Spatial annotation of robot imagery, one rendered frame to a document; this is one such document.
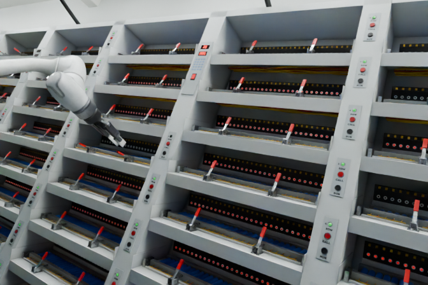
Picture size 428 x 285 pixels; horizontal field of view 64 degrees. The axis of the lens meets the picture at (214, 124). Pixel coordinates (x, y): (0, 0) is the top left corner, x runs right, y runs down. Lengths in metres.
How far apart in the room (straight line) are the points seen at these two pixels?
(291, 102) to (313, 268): 0.56
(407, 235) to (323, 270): 0.24
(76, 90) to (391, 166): 1.14
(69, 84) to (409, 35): 1.34
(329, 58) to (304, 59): 0.10
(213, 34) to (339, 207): 0.96
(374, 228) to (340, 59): 0.59
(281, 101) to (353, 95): 0.25
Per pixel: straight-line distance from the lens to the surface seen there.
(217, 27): 1.66
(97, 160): 1.70
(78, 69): 1.55
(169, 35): 2.01
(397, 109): 1.20
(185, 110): 1.47
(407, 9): 1.47
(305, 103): 1.26
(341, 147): 1.16
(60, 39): 2.71
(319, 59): 1.35
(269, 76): 1.62
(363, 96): 1.23
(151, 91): 1.66
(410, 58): 1.30
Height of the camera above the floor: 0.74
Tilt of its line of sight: 18 degrees up
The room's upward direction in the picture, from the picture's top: 19 degrees clockwise
